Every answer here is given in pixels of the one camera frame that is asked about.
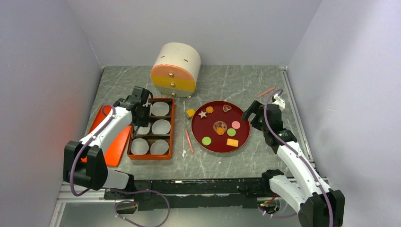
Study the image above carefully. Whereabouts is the pink round cookie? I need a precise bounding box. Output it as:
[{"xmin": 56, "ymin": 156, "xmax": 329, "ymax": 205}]
[{"xmin": 231, "ymin": 121, "xmax": 241, "ymax": 130}]

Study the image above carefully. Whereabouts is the green round cookie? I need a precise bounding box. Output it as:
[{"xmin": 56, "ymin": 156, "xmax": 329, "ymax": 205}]
[
  {"xmin": 227, "ymin": 128, "xmax": 236, "ymax": 137},
  {"xmin": 202, "ymin": 136, "xmax": 212, "ymax": 146}
]

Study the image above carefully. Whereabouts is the orange chip cookie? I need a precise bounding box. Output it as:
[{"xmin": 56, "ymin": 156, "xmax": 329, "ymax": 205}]
[{"xmin": 216, "ymin": 127, "xmax": 226, "ymax": 135}]

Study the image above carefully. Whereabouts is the dark red round plate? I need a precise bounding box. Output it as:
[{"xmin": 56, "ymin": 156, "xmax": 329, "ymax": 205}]
[{"xmin": 191, "ymin": 100, "xmax": 250, "ymax": 153}]

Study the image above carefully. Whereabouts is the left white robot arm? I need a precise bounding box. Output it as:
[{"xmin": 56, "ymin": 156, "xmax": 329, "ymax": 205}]
[{"xmin": 63, "ymin": 87, "xmax": 154, "ymax": 199}]

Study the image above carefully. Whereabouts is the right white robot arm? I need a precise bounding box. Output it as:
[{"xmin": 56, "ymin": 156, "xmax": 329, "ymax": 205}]
[{"xmin": 242, "ymin": 100, "xmax": 345, "ymax": 227}]

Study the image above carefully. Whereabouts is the white paper cup top-right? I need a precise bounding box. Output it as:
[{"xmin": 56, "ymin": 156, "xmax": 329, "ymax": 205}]
[{"xmin": 151, "ymin": 102, "xmax": 170, "ymax": 116}]

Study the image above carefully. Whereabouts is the white paper cup middle-right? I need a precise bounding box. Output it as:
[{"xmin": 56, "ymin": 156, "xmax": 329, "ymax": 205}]
[{"xmin": 151, "ymin": 119, "xmax": 171, "ymax": 135}]

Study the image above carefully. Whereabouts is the orange pen far right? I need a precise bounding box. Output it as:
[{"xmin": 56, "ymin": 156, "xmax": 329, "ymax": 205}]
[{"xmin": 257, "ymin": 87, "xmax": 275, "ymax": 98}]

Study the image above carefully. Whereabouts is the yellow rectangular biscuit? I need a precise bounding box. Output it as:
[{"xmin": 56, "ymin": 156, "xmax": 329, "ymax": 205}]
[{"xmin": 226, "ymin": 139, "xmax": 239, "ymax": 148}]

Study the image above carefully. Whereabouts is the orange cookie box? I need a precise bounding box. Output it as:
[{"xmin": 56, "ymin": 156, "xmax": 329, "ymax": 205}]
[{"xmin": 125, "ymin": 98, "xmax": 175, "ymax": 160}]

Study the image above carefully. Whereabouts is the white paper cup bottom-left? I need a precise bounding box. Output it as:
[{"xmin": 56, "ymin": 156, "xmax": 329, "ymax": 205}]
[{"xmin": 131, "ymin": 138, "xmax": 149, "ymax": 155}]

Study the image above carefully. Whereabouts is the brown heart cookie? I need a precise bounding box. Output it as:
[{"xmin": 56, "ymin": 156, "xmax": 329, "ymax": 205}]
[{"xmin": 223, "ymin": 104, "xmax": 232, "ymax": 113}]

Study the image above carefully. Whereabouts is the white paper cup bottom-right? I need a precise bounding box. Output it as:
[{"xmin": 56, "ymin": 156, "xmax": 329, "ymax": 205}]
[{"xmin": 150, "ymin": 140, "xmax": 169, "ymax": 155}]

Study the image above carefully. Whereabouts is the yellow sponge cube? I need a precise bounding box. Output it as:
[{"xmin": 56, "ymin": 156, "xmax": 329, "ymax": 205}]
[{"xmin": 185, "ymin": 109, "xmax": 196, "ymax": 119}]

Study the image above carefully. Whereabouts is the orange box lid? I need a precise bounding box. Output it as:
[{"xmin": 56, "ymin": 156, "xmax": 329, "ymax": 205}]
[{"xmin": 79, "ymin": 105, "xmax": 132, "ymax": 167}]

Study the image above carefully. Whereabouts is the orange pen near box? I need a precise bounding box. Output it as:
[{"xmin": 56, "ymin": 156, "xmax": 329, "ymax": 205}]
[{"xmin": 185, "ymin": 129, "xmax": 194, "ymax": 154}]

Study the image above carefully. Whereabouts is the orange swirl cookie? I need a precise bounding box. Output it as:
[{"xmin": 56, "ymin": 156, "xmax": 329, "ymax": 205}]
[{"xmin": 206, "ymin": 106, "xmax": 214, "ymax": 114}]

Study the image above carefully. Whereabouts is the round mini drawer cabinet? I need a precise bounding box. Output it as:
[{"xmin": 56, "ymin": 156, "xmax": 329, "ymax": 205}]
[{"xmin": 150, "ymin": 42, "xmax": 201, "ymax": 98}]

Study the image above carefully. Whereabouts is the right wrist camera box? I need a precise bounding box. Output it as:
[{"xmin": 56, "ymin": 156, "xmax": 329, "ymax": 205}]
[{"xmin": 272, "ymin": 94, "xmax": 286, "ymax": 111}]

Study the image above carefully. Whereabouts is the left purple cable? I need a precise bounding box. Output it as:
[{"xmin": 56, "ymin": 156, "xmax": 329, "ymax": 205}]
[{"xmin": 69, "ymin": 104, "xmax": 171, "ymax": 227}]

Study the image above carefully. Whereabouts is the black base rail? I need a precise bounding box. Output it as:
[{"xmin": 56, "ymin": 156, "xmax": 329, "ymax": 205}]
[{"xmin": 104, "ymin": 177, "xmax": 274, "ymax": 211}]

